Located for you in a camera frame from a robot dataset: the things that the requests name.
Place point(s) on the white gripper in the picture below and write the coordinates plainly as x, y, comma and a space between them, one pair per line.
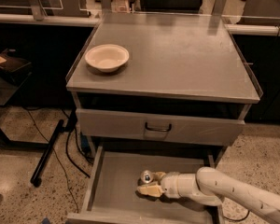
170, 183

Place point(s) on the silver redbull can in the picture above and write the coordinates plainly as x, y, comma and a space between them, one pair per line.
146, 177

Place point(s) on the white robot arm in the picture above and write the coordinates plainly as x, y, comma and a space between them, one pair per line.
209, 186

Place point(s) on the open grey middle drawer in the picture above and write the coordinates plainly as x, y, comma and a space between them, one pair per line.
111, 196

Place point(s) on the grey top drawer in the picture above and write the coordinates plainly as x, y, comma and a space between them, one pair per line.
130, 125

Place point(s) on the grey metal drawer cabinet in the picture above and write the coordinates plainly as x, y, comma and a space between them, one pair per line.
179, 65

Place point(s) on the black stand leg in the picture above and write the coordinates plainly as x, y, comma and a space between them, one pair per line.
36, 177

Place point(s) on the black box on shelf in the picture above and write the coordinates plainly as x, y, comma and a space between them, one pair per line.
14, 69

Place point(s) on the black drawer handle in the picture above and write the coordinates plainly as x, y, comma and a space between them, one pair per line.
158, 129

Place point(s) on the white rail right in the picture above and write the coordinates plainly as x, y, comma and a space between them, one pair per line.
237, 29

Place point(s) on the white rail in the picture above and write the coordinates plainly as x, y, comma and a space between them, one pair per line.
49, 20
237, 29

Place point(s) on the white rail left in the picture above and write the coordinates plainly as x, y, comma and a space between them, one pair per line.
49, 20

